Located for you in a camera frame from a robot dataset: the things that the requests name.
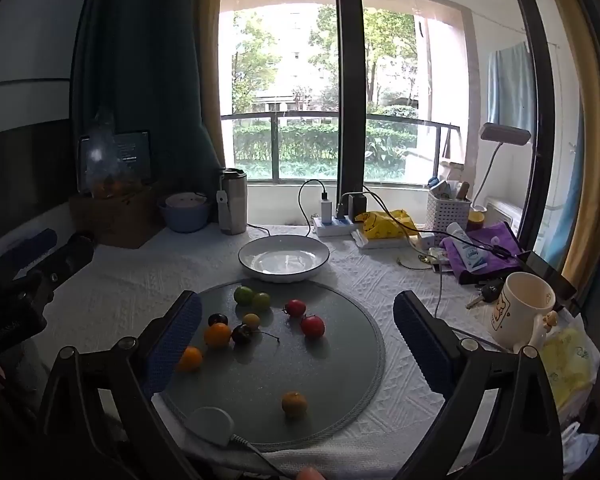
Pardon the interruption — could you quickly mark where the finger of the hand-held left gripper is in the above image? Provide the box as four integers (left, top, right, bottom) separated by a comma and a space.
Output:
0, 228, 58, 281
27, 232, 96, 293

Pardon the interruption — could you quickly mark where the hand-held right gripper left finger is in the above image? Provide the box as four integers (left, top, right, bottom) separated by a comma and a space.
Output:
40, 290, 203, 480

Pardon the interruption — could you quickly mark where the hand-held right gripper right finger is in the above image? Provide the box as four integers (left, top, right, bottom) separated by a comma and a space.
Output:
392, 290, 566, 480

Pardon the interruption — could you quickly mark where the orange cherry tomato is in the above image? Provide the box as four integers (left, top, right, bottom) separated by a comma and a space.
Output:
177, 346, 204, 373
204, 323, 232, 349
281, 391, 308, 419

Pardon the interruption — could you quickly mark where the dark cherry with stem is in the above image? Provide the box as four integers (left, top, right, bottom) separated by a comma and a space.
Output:
231, 324, 281, 346

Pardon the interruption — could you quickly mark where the white bowl with dark rim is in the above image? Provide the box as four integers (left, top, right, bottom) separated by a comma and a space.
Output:
238, 234, 330, 283

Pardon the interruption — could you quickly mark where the brown cardboard box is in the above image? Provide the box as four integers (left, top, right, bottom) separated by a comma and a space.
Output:
69, 180, 173, 250

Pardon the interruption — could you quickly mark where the car key with keys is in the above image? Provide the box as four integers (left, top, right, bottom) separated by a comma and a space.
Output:
465, 280, 506, 310

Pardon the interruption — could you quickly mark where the clear plastic bag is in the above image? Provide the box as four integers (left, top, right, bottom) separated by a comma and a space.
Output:
82, 115, 151, 201

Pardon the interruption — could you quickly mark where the grey round mat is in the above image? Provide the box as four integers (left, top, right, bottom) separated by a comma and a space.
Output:
152, 280, 386, 452

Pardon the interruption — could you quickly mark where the white tube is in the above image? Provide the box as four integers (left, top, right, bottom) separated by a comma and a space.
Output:
446, 222, 487, 275

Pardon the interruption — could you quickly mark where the cream mug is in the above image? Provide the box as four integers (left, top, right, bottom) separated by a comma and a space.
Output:
489, 271, 558, 353

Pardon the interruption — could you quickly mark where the white flat packet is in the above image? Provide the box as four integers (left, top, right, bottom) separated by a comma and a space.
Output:
351, 230, 423, 251

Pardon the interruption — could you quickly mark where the blue bowl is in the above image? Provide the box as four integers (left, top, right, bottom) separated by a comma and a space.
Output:
157, 191, 212, 233

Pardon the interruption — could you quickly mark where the dark tablet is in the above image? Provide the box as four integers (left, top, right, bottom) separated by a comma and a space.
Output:
78, 130, 153, 193

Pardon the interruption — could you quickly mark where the yellow printed plastic bag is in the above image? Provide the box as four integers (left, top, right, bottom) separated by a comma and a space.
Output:
355, 209, 423, 241

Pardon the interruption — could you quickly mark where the purple cloth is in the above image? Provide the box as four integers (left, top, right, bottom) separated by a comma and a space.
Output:
439, 221, 523, 286

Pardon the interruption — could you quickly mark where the white perforated basket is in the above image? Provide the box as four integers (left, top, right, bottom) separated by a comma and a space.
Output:
426, 187, 473, 236

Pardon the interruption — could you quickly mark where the white power strip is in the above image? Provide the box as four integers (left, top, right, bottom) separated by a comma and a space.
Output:
312, 216, 363, 237

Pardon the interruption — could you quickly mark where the black phone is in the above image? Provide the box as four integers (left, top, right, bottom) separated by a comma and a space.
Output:
520, 250, 578, 306

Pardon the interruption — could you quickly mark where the steel tumbler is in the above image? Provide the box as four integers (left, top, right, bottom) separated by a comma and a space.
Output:
216, 167, 249, 236

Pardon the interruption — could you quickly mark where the pale yellow plastic bag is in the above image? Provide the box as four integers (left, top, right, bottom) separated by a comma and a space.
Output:
542, 315, 600, 411

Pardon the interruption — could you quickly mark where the white plastic bag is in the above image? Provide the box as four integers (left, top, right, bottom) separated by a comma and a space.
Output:
560, 422, 600, 471

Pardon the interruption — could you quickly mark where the teal curtain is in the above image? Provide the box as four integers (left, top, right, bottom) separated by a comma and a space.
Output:
70, 0, 226, 221

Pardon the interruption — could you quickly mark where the white desk lamp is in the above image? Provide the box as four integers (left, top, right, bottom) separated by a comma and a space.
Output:
472, 122, 532, 211

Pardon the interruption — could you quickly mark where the yellow curtain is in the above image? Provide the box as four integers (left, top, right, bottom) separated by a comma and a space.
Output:
190, 0, 227, 171
525, 0, 600, 281

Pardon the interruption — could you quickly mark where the balcony railing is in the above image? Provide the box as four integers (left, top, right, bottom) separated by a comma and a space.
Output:
220, 111, 468, 181

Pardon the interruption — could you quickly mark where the blue hanging towel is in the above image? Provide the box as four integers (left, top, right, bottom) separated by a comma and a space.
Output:
487, 42, 536, 141

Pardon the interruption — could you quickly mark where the grey cable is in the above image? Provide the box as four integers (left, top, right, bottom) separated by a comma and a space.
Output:
432, 255, 506, 353

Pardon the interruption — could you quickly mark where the white round puck with cable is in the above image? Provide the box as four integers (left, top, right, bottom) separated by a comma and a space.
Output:
186, 406, 291, 478

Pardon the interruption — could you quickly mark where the black charger cable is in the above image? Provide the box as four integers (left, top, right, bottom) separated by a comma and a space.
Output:
298, 179, 331, 238

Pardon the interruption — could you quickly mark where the dark window post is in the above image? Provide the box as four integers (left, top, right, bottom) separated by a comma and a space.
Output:
332, 0, 368, 211

